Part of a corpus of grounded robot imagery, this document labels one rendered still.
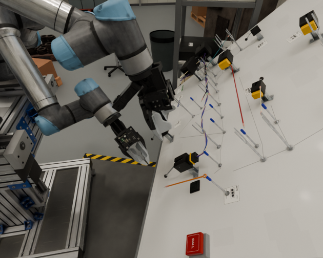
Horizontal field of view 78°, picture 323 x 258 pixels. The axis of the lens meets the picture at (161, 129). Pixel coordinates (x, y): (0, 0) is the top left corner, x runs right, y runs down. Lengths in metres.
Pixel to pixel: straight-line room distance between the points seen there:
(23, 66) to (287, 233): 0.85
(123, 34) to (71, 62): 0.13
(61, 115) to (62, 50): 0.32
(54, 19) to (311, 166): 0.70
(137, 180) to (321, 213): 1.67
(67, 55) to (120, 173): 1.70
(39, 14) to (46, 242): 1.42
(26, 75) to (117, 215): 1.37
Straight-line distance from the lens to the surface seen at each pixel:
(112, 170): 2.13
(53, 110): 0.77
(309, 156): 0.59
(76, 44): 0.49
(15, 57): 0.82
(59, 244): 1.67
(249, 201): 0.59
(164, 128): 0.55
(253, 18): 1.44
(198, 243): 0.59
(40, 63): 3.60
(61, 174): 1.98
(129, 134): 0.67
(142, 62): 0.48
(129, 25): 0.47
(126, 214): 1.86
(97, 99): 0.69
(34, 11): 0.62
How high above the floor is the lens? 1.66
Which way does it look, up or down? 42 degrees down
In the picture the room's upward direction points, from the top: straight up
